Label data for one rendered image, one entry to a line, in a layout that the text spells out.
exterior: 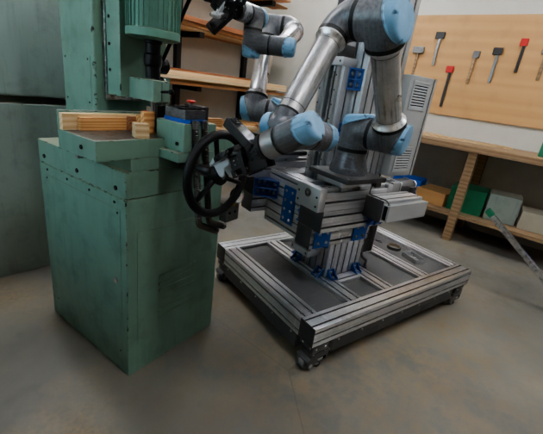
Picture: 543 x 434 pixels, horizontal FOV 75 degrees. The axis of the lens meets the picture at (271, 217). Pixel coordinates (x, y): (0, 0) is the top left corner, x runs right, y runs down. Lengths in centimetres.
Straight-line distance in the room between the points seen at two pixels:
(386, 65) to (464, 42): 299
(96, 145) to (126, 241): 33
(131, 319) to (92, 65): 91
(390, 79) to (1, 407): 164
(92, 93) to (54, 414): 111
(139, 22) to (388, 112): 84
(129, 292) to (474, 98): 353
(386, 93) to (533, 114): 284
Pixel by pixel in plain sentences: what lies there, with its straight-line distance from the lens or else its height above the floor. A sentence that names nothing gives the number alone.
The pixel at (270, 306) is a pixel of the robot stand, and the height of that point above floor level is 15.
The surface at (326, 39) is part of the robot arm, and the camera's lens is 113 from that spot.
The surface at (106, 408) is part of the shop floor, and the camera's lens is 149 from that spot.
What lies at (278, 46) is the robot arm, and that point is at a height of 125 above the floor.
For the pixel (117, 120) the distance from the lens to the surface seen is 131.
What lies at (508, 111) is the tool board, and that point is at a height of 116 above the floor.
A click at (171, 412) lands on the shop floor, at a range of 145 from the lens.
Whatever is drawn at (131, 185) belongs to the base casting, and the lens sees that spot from 119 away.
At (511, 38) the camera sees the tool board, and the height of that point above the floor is 176.
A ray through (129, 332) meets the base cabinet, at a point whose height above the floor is 20.
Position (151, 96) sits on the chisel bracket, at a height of 102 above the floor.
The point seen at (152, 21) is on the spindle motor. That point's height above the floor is 124.
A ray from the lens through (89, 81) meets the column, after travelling 151.
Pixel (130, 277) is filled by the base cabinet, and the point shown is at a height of 43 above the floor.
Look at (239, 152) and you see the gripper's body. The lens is 94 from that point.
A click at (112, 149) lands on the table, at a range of 113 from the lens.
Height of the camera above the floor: 110
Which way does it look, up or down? 20 degrees down
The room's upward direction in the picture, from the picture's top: 8 degrees clockwise
